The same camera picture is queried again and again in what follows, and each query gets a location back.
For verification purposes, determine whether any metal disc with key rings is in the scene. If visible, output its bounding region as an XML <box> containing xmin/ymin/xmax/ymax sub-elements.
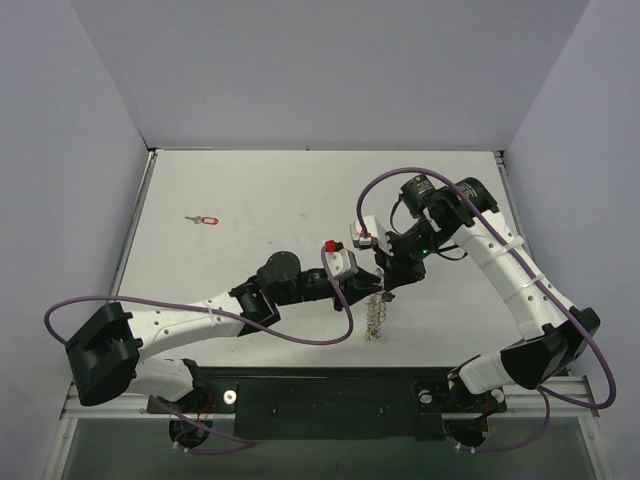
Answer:
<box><xmin>364</xmin><ymin>289</ymin><xmax>395</xmax><ymax>341</ymax></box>

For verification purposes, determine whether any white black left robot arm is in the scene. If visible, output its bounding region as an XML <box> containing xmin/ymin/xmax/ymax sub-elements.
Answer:
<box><xmin>66</xmin><ymin>249</ymin><xmax>382</xmax><ymax>412</ymax></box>

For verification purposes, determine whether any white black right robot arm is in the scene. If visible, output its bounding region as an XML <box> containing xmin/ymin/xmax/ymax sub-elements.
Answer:
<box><xmin>352</xmin><ymin>172</ymin><xmax>600</xmax><ymax>409</ymax></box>

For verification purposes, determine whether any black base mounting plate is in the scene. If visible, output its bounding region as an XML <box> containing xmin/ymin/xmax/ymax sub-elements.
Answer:
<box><xmin>173</xmin><ymin>367</ymin><xmax>506</xmax><ymax>446</ymax></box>

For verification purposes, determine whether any key with red tag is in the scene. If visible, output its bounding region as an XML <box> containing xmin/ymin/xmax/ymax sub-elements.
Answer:
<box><xmin>185</xmin><ymin>216</ymin><xmax>219</xmax><ymax>226</ymax></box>

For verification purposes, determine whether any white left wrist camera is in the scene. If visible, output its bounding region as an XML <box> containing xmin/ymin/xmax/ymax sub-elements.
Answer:
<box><xmin>321</xmin><ymin>240</ymin><xmax>358</xmax><ymax>282</ymax></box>

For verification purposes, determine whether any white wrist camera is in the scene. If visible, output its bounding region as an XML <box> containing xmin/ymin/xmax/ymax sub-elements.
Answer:
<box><xmin>321</xmin><ymin>240</ymin><xmax>358</xmax><ymax>282</ymax></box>
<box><xmin>350</xmin><ymin>216</ymin><xmax>392</xmax><ymax>255</ymax></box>

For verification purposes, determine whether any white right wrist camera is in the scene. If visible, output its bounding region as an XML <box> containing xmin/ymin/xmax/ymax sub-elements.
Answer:
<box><xmin>350</xmin><ymin>216</ymin><xmax>392</xmax><ymax>255</ymax></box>

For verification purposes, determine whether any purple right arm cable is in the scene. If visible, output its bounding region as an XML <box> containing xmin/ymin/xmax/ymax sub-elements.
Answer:
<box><xmin>357</xmin><ymin>167</ymin><xmax>617</xmax><ymax>454</ymax></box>

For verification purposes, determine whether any aluminium frame rail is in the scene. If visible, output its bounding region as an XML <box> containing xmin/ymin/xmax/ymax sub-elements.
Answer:
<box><xmin>60</xmin><ymin>376</ymin><xmax>598</xmax><ymax>420</ymax></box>

